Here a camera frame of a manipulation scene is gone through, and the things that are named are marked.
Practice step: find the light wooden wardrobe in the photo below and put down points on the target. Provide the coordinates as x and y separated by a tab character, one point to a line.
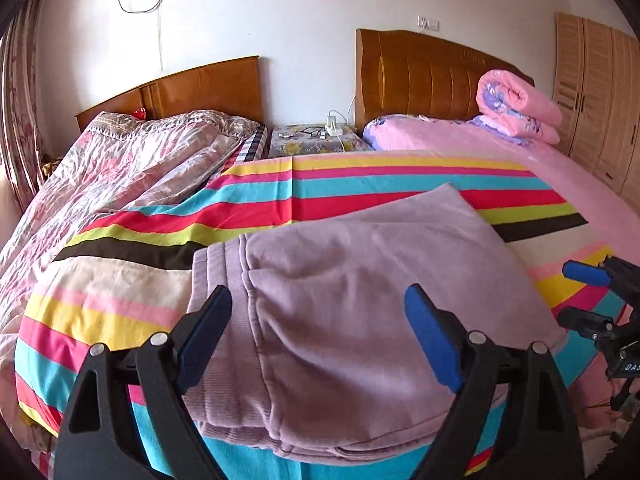
595	100

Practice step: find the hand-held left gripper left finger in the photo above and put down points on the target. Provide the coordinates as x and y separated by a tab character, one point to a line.
200	345

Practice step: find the white power strip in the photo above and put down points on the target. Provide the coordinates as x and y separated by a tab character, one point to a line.
334	130

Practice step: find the flat wooden headboard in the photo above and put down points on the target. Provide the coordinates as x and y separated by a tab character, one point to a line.
200	85

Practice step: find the white wall socket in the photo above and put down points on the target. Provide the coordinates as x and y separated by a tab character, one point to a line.
429	22

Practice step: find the rolled pink floral quilt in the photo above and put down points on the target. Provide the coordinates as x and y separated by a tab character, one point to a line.
515	95

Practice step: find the striped bed sheet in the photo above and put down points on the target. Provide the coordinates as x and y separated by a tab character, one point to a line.
375	185

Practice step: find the yellow patterned cloth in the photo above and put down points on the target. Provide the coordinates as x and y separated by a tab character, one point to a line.
51	167

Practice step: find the black eyeglasses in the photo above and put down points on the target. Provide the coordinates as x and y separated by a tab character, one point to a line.
316	132

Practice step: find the mauve sweatshirt garment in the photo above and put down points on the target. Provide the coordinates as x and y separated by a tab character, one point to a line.
350	285

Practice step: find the plaid bed sheet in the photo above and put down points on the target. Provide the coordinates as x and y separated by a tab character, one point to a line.
255	145

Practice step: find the small red ornament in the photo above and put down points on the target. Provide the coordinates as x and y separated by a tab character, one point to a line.
139	112

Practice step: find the pink floral curtain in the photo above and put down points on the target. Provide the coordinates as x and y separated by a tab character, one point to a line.
20	85

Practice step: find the ribbed wooden headboard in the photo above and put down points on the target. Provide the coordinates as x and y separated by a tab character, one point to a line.
425	75

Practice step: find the nightstand with floral cover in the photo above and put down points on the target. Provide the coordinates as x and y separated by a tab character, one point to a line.
300	147

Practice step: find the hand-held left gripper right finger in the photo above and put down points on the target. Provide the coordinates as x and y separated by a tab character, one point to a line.
432	340

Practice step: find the pink floral pillow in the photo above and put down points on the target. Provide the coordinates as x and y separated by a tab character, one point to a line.
415	135

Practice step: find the white charger plug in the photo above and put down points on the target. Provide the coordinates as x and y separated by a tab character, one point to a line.
332	121

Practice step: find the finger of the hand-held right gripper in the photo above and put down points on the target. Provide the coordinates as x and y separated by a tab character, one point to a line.
585	271
585	321

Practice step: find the pink bed sheet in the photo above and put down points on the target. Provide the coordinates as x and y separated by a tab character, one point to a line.
575	175

